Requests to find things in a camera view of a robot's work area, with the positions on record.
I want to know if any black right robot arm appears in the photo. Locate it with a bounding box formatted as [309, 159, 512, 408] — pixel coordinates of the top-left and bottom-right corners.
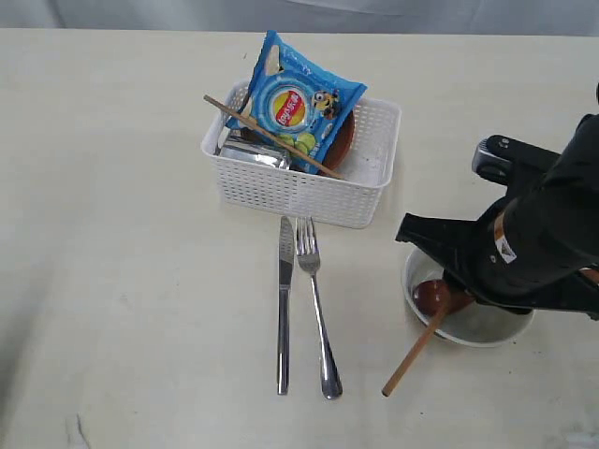
[396, 114, 598, 320]

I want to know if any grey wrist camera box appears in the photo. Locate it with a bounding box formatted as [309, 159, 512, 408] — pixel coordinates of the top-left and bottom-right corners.
[472, 135, 561, 186]

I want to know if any brown wooden spoon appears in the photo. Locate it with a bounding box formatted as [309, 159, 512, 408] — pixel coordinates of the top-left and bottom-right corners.
[412, 279, 475, 316]

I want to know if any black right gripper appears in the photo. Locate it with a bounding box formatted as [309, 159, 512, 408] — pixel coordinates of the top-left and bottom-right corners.
[395, 197, 598, 321]

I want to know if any white ceramic bowl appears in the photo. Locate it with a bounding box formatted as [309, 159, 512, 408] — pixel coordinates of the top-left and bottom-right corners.
[402, 247, 535, 348]

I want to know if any silver metal fork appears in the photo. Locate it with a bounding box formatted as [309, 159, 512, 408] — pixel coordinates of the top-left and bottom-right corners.
[296, 217, 343, 400]

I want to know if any wooden chopstick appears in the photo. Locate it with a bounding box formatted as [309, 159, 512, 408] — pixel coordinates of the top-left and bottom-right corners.
[381, 306, 449, 398]
[203, 94, 343, 180]

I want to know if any blue chips bag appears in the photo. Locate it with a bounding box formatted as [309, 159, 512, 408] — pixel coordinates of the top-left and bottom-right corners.
[238, 30, 367, 163]

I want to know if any white perforated plastic basket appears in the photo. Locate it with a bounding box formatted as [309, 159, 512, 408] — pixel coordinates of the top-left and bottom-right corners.
[200, 96, 402, 228]

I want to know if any silver table knife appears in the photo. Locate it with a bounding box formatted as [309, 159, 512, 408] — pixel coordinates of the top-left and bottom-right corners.
[277, 216, 295, 396]

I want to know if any brown wooden plate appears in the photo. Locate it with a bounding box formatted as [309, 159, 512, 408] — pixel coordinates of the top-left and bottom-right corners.
[322, 112, 355, 170]

